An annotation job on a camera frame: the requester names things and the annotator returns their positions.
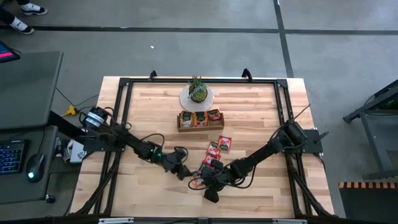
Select black aluminium table frame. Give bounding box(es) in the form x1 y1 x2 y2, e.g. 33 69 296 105
70 76 335 218

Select dark keyboard tray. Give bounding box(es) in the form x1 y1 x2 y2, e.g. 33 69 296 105
0 124 59 205

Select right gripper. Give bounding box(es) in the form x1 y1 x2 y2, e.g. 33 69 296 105
204 160 246 203

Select silver metal bracket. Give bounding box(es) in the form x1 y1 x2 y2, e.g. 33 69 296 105
271 218 308 224
98 217 135 224

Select cream tea packet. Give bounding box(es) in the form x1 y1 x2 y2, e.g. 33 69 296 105
179 111 195 128

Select yellow power plug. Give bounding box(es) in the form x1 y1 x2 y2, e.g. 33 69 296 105
61 105 78 118

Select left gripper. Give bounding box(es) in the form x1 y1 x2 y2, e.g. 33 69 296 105
163 152 194 182

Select wooden three-compartment box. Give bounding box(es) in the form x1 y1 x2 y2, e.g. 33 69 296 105
176 108 225 133

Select dark metal stand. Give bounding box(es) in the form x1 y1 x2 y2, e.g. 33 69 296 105
343 79 398 182

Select black crate striped edge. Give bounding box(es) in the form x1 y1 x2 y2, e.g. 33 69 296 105
338 181 398 224

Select white sneakers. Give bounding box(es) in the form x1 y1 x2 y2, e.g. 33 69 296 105
0 0 49 35

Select orange peach tea packet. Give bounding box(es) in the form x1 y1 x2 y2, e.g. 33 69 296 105
193 111 208 128
191 175 206 189

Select white patterned box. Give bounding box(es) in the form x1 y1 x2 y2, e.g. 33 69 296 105
62 138 88 165

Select grey desk top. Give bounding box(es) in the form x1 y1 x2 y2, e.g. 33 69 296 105
0 50 65 131

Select black computer monitor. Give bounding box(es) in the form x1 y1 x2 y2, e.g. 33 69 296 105
0 40 21 64

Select backlit computer keyboard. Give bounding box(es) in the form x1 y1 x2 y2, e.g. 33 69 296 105
0 139 26 175

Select black computer mouse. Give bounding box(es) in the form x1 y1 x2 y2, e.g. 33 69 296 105
25 152 46 184

